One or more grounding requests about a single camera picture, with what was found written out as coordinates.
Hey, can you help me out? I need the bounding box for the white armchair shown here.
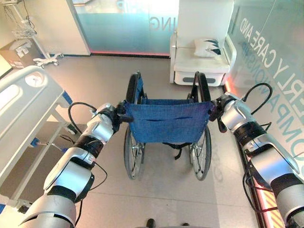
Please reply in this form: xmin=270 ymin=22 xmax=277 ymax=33
xmin=169 ymin=0 xmax=238 ymax=87

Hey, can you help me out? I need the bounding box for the robot left hand black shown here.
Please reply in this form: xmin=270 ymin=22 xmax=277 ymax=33
xmin=96 ymin=100 xmax=135 ymax=132

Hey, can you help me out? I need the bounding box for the black elbow cable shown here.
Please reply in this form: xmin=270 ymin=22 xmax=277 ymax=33
xmin=242 ymin=163 xmax=279 ymax=214
xmin=73 ymin=161 xmax=109 ymax=228

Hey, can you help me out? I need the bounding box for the robot right hand black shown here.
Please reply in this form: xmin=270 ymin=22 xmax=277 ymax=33
xmin=207 ymin=92 xmax=236 ymax=133

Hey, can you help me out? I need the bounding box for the brown cardboard box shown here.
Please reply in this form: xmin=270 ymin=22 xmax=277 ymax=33
xmin=0 ymin=39 xmax=46 ymax=70

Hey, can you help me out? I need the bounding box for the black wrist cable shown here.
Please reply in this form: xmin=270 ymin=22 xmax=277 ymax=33
xmin=244 ymin=83 xmax=274 ymax=115
xmin=68 ymin=102 xmax=98 ymax=134

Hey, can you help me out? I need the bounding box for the black right elbow cable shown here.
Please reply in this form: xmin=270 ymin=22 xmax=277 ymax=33
xmin=242 ymin=163 xmax=279 ymax=214

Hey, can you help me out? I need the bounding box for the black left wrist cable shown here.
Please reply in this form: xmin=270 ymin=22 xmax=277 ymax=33
xmin=68 ymin=102 xmax=98 ymax=134

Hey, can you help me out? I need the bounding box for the white wire basket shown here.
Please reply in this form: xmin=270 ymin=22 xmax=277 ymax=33
xmin=11 ymin=25 xmax=38 ymax=40

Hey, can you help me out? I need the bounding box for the white pillow dark pattern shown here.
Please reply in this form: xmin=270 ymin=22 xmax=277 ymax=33
xmin=193 ymin=38 xmax=224 ymax=58

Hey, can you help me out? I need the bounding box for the black left elbow cable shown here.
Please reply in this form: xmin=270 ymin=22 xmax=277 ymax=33
xmin=73 ymin=161 xmax=109 ymax=228

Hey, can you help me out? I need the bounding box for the blue fabric wheelchair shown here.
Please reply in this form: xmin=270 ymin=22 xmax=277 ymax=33
xmin=116 ymin=70 xmax=213 ymax=181

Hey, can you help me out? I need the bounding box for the bed crank handle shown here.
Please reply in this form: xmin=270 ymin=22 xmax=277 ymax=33
xmin=30 ymin=139 xmax=63 ymax=149

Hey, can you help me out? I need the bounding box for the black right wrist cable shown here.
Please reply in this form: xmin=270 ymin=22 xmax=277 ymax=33
xmin=244 ymin=83 xmax=274 ymax=115

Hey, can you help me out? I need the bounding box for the white hospital bed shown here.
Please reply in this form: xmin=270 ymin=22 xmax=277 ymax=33
xmin=0 ymin=65 xmax=73 ymax=207

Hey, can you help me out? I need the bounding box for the white rolling equipment stand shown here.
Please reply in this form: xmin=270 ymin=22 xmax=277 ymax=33
xmin=3 ymin=0 xmax=65 ymax=69

